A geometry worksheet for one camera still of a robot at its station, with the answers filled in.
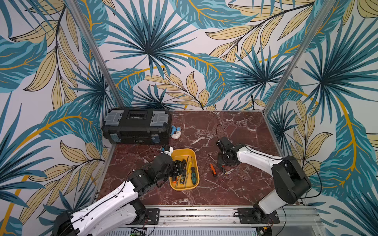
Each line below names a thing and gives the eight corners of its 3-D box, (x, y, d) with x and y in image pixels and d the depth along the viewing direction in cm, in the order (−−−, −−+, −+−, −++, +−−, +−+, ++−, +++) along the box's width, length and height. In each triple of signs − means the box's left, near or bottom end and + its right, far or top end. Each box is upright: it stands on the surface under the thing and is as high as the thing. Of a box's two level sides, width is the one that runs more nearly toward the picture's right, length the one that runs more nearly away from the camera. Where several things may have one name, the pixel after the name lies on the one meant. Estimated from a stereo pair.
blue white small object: (170, 139, 105) (170, 136, 102) (172, 128, 111) (171, 125, 108) (180, 139, 105) (180, 136, 102) (181, 128, 111) (181, 125, 108)
